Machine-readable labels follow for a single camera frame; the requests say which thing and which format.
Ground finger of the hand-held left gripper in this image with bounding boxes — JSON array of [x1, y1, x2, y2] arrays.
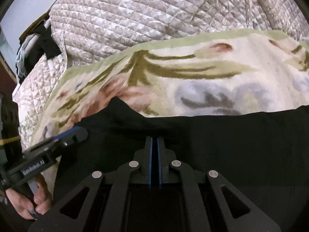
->
[[52, 126, 88, 151]]

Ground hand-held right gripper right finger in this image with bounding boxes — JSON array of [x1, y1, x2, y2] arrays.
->
[[157, 137, 282, 232]]

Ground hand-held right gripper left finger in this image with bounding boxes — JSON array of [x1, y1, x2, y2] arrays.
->
[[28, 136, 153, 232]]

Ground black pants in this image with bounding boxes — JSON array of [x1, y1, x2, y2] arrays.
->
[[52, 97, 309, 232]]

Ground person's left hand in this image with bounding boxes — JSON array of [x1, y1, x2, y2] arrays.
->
[[5, 173, 53, 220]]

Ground dark wooden furniture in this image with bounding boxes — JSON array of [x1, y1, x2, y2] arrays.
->
[[0, 53, 23, 165]]

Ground black garment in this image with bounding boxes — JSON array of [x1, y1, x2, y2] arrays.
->
[[16, 19, 62, 83]]

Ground floral fleece blanket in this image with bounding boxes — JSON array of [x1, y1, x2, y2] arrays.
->
[[30, 28, 309, 182]]

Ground light blue garment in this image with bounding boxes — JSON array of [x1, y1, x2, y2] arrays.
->
[[16, 34, 32, 77]]

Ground quilted beige bedspread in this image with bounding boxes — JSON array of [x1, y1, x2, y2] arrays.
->
[[12, 0, 266, 150]]

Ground quilted beige pillow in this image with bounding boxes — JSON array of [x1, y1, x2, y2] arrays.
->
[[249, 0, 309, 43]]

